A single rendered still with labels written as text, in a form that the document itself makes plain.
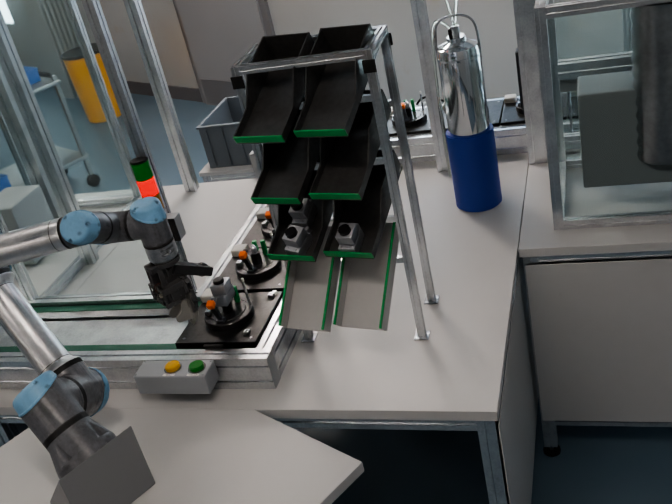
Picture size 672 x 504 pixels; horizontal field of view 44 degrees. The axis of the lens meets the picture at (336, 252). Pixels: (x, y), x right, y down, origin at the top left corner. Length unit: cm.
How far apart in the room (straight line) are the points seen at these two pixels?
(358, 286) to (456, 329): 31
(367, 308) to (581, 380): 99
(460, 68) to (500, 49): 268
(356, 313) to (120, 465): 68
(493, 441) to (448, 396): 15
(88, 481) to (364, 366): 74
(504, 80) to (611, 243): 291
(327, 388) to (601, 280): 95
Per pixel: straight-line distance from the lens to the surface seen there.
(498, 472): 216
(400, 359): 221
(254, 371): 220
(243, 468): 203
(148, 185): 235
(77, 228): 192
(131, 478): 203
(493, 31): 530
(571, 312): 272
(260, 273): 248
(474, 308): 235
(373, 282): 213
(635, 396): 292
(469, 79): 266
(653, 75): 247
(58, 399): 200
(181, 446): 216
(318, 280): 218
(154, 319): 258
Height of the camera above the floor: 218
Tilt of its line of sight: 29 degrees down
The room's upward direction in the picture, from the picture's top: 13 degrees counter-clockwise
